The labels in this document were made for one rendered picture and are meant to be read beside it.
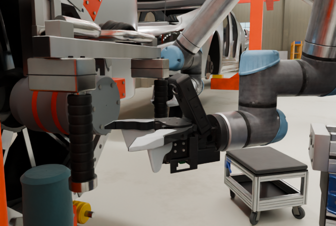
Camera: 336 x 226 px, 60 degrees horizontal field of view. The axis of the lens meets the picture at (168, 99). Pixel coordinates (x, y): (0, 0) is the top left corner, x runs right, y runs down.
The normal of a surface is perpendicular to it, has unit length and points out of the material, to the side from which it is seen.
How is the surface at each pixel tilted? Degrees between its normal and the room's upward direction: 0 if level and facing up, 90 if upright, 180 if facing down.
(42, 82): 90
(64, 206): 88
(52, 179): 45
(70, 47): 90
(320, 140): 90
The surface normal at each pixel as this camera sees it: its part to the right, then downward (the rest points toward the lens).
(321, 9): -0.88, 0.16
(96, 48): 0.94, 0.04
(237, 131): 0.40, -0.06
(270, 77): 0.17, 0.07
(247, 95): -0.74, 0.09
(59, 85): -0.34, 0.13
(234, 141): 0.40, 0.38
